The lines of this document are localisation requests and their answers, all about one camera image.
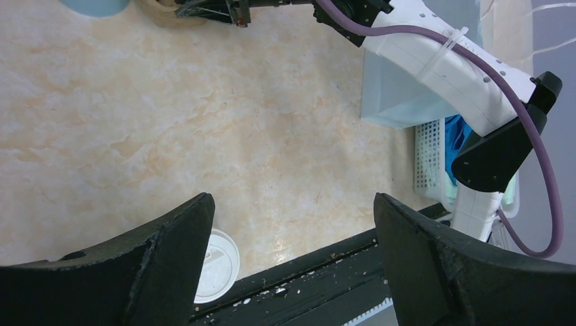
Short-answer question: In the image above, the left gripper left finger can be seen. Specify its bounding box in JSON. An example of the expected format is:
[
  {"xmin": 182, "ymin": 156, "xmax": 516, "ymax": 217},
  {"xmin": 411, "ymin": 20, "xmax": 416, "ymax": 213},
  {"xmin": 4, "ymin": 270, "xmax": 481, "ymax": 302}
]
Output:
[{"xmin": 1, "ymin": 193, "xmax": 215, "ymax": 325}]

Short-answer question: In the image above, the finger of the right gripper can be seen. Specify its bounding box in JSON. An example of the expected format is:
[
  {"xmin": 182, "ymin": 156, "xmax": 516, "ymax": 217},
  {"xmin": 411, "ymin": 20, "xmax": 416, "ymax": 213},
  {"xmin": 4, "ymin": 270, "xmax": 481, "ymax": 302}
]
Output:
[{"xmin": 176, "ymin": 0, "xmax": 251, "ymax": 27}]

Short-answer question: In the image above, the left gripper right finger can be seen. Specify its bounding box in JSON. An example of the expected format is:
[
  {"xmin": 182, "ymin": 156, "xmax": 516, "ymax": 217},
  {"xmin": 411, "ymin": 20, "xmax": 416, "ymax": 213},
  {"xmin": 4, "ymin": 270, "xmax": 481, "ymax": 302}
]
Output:
[{"xmin": 374, "ymin": 193, "xmax": 575, "ymax": 325}]

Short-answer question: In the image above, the white plastic cup lid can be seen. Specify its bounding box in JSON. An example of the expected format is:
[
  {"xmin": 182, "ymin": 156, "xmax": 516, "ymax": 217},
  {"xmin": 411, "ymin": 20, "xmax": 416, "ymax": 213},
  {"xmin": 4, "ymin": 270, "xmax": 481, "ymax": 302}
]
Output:
[{"xmin": 194, "ymin": 228, "xmax": 240, "ymax": 304}]

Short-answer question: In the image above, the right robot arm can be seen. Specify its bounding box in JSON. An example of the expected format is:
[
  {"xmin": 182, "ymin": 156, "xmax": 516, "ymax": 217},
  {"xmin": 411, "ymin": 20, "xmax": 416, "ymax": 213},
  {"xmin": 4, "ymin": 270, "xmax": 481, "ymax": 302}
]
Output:
[{"xmin": 312, "ymin": 1, "xmax": 562, "ymax": 241}]

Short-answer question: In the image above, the brown cardboard cup carrier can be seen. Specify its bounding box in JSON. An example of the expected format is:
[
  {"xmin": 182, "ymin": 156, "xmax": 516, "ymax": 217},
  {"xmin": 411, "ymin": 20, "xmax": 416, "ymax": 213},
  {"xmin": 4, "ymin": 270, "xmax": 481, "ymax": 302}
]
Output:
[{"xmin": 134, "ymin": 0, "xmax": 207, "ymax": 29}]

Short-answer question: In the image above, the white plastic basket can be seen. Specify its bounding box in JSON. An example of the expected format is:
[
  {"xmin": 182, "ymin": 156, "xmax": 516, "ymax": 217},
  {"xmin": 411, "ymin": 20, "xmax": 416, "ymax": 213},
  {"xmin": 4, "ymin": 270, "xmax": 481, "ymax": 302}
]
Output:
[{"xmin": 413, "ymin": 117, "xmax": 520, "ymax": 219}]

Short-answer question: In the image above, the blue straw holder cup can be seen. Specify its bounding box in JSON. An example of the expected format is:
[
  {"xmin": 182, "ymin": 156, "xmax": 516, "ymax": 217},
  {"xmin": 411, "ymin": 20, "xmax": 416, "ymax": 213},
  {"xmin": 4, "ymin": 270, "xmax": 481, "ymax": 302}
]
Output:
[{"xmin": 59, "ymin": 0, "xmax": 130, "ymax": 18}]

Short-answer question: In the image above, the blue cloth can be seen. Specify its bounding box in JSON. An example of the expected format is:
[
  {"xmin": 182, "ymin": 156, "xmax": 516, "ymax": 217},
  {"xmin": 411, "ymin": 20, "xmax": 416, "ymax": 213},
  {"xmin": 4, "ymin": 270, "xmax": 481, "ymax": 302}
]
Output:
[{"xmin": 444, "ymin": 115, "xmax": 472, "ymax": 185}]

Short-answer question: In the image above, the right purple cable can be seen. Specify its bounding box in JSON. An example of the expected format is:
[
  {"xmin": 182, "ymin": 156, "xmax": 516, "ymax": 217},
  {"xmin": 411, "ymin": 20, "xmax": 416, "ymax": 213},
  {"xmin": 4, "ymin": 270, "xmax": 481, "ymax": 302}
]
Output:
[{"xmin": 314, "ymin": 0, "xmax": 564, "ymax": 259}]

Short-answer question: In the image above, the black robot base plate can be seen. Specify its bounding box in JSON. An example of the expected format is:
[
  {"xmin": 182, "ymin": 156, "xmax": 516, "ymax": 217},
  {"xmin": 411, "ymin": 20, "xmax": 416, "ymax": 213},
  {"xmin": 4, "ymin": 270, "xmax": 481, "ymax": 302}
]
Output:
[{"xmin": 189, "ymin": 202, "xmax": 455, "ymax": 326}]

